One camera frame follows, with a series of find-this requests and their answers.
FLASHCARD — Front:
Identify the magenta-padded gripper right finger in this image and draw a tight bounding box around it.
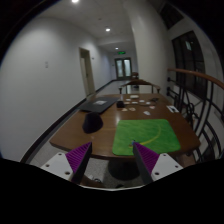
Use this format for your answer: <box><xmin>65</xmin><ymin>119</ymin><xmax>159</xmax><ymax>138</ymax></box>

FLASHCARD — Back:
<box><xmin>132</xmin><ymin>141</ymin><xmax>184</xmax><ymax>185</ymax></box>

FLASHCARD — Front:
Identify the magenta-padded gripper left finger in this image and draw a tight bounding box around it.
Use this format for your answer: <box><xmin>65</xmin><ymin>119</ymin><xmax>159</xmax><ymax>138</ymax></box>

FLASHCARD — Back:
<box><xmin>40</xmin><ymin>141</ymin><xmax>93</xmax><ymax>185</ymax></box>

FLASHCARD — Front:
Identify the black computer mouse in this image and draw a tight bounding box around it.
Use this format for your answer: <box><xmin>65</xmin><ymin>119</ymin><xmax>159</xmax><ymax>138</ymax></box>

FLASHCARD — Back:
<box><xmin>82</xmin><ymin>111</ymin><xmax>104</xmax><ymax>135</ymax></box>

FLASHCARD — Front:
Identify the green mouse pad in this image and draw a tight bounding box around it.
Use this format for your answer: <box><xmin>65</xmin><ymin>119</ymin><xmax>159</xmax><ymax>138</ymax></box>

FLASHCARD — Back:
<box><xmin>111</xmin><ymin>118</ymin><xmax>182</xmax><ymax>157</ymax></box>

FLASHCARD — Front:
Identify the white printed booklet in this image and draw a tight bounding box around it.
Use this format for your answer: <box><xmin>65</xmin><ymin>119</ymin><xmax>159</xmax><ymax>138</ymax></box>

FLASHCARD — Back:
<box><xmin>166</xmin><ymin>105</ymin><xmax>180</xmax><ymax>114</ymax></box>

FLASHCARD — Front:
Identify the dark grey closed laptop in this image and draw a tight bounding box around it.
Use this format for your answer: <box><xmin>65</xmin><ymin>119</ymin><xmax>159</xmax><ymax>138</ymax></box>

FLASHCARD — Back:
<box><xmin>78</xmin><ymin>96</ymin><xmax>120</xmax><ymax>114</ymax></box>

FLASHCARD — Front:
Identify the wooden armchair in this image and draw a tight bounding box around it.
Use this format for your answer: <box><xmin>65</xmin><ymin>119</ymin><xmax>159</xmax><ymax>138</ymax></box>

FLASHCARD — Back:
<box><xmin>118</xmin><ymin>78</ymin><xmax>162</xmax><ymax>95</ymax></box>

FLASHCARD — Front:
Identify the wood-topped black metal railing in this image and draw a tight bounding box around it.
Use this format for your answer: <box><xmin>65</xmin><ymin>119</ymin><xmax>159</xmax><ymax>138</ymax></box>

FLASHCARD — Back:
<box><xmin>166</xmin><ymin>68</ymin><xmax>224</xmax><ymax>164</ymax></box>

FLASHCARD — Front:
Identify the pale side door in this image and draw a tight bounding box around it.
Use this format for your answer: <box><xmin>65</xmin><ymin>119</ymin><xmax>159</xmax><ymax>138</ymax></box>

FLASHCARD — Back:
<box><xmin>78</xmin><ymin>47</ymin><xmax>96</xmax><ymax>98</ymax></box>

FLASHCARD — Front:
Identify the glazed double door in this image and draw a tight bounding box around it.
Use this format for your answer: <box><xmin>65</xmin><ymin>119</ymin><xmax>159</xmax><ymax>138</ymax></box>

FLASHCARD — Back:
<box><xmin>114</xmin><ymin>57</ymin><xmax>133</xmax><ymax>81</ymax></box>

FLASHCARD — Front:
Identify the tall dark window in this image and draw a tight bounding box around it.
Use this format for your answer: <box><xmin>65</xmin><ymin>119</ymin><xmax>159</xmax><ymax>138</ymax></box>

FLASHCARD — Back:
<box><xmin>171</xmin><ymin>30</ymin><xmax>208</xmax><ymax>99</ymax></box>

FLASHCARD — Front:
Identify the small dark transom window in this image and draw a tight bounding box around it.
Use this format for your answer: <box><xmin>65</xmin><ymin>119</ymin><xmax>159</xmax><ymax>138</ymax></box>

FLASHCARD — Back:
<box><xmin>159</xmin><ymin>1</ymin><xmax>184</xmax><ymax>30</ymax></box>

